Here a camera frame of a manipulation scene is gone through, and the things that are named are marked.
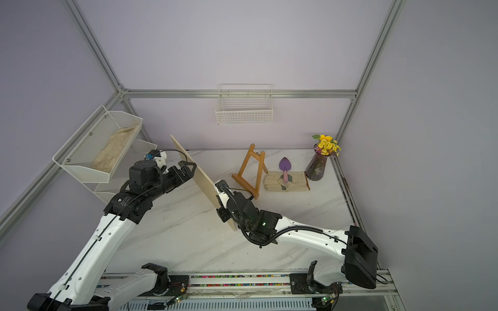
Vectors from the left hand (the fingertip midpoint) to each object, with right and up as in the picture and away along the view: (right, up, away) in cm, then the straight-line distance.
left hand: (188, 173), depth 72 cm
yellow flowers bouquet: (+59, +12, +17) cm, 62 cm away
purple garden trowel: (+43, +4, +43) cm, 61 cm away
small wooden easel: (+18, -5, +28) cm, 33 cm away
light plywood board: (+8, -4, -2) cm, 9 cm away
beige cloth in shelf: (-35, +6, +5) cm, 36 cm away
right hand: (+12, -10, +1) cm, 15 cm away
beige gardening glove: (+36, -5, +33) cm, 49 cm away
